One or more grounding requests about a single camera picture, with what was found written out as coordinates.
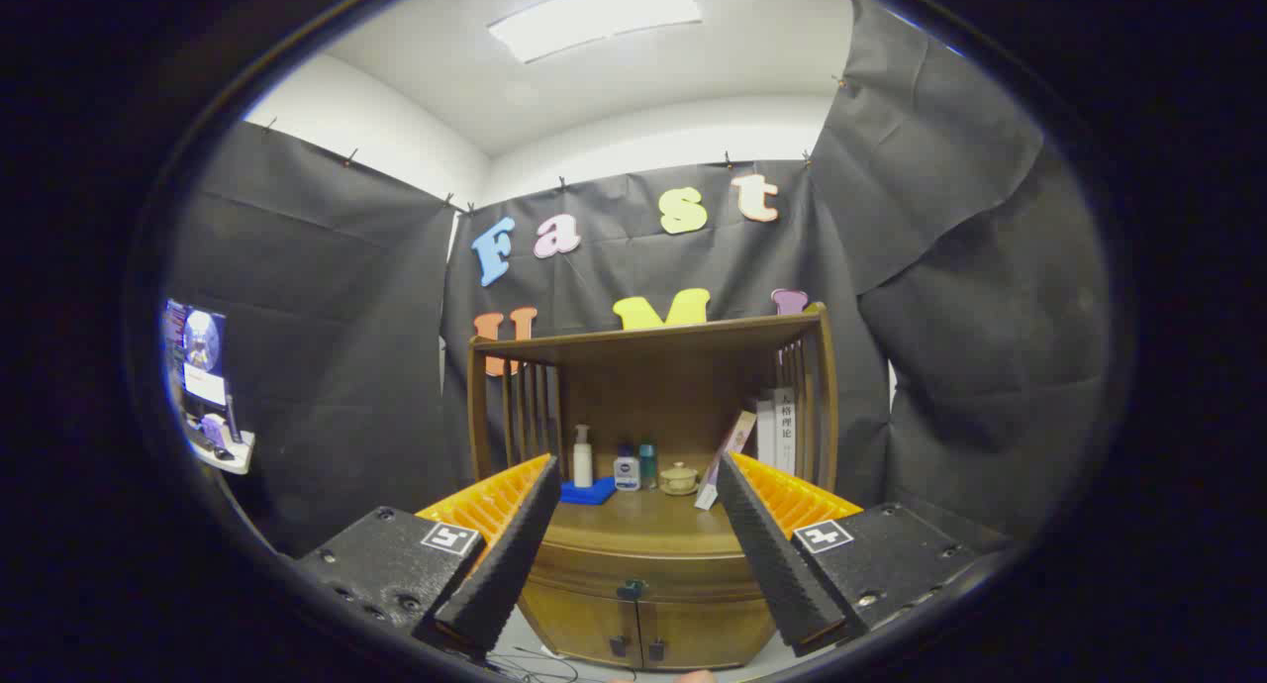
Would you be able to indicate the white book patterned cover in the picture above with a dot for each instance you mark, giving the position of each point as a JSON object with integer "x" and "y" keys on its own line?
{"x": 766, "y": 436}

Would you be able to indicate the wooden drawer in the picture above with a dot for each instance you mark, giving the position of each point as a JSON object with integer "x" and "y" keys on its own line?
{"x": 594, "y": 574}

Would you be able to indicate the black backdrop cloth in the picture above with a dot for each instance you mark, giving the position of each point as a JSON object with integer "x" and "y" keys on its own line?
{"x": 337, "y": 317}

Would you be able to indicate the small purple object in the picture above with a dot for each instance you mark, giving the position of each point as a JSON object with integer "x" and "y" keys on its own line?
{"x": 214, "y": 432}

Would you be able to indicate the wooden cabinet door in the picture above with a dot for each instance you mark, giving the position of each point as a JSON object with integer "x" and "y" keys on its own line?
{"x": 703, "y": 634}
{"x": 579, "y": 624}

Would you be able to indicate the computer monitor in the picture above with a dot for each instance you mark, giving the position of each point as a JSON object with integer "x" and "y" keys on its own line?
{"x": 203, "y": 351}

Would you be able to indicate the dark drawer knob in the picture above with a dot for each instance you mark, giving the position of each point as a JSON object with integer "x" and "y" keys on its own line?
{"x": 631, "y": 591}

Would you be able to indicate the beige lidded teacup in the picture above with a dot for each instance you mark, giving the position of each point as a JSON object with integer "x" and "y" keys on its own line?
{"x": 679, "y": 479}

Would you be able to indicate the blue folded cloth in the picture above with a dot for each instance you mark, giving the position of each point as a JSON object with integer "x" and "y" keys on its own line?
{"x": 586, "y": 492}

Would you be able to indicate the teal bottle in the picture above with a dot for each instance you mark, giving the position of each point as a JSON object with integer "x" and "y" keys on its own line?
{"x": 647, "y": 465}

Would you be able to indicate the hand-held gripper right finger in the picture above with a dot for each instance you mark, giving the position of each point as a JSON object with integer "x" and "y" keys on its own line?
{"x": 772, "y": 554}

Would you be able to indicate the white book black spine print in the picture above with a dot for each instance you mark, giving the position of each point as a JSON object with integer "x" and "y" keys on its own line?
{"x": 786, "y": 431}

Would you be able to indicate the wooden cabinet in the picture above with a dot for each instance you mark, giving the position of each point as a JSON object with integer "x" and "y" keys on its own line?
{"x": 643, "y": 396}

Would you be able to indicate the white side table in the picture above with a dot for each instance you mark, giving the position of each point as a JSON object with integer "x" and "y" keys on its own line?
{"x": 233, "y": 457}

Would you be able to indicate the white lotion bottle blue cap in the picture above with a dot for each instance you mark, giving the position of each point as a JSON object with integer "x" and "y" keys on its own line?
{"x": 627, "y": 473}

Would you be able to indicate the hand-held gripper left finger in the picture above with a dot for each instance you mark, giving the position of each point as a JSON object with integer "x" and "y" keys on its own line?
{"x": 505, "y": 564}

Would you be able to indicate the ceiling light panel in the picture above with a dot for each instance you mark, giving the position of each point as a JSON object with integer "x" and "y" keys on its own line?
{"x": 594, "y": 18}

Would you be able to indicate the white pump bottle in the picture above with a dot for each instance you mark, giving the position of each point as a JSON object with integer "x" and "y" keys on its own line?
{"x": 583, "y": 465}

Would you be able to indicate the pink white leaning book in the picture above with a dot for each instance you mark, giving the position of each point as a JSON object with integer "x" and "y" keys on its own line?
{"x": 723, "y": 460}

